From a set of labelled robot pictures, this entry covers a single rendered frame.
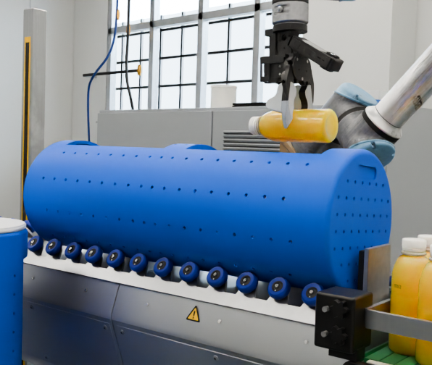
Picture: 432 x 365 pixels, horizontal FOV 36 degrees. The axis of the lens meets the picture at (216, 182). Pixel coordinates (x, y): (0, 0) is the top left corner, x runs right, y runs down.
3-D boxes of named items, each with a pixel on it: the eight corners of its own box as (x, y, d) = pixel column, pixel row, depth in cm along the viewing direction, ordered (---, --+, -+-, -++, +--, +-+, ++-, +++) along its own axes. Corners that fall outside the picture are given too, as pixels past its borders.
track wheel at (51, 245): (54, 240, 173) (49, 236, 172) (66, 242, 171) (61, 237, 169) (46, 255, 171) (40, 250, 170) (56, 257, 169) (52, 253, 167)
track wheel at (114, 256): (115, 250, 160) (110, 246, 158) (129, 253, 157) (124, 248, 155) (106, 267, 158) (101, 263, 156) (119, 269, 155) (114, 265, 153)
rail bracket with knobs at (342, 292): (338, 342, 116) (341, 283, 115) (377, 351, 112) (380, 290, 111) (309, 355, 108) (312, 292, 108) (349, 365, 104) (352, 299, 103)
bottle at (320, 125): (319, 128, 129) (246, 127, 140) (332, 150, 134) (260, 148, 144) (330, 101, 132) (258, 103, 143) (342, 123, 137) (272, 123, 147)
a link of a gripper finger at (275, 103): (267, 129, 138) (274, 87, 140) (291, 128, 134) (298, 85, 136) (259, 124, 136) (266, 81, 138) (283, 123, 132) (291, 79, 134)
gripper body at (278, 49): (279, 88, 145) (279, 32, 144) (314, 85, 139) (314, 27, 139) (259, 85, 139) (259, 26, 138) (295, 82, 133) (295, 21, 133)
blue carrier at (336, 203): (101, 243, 194) (109, 145, 194) (387, 292, 140) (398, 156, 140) (17, 245, 171) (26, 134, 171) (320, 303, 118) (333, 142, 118)
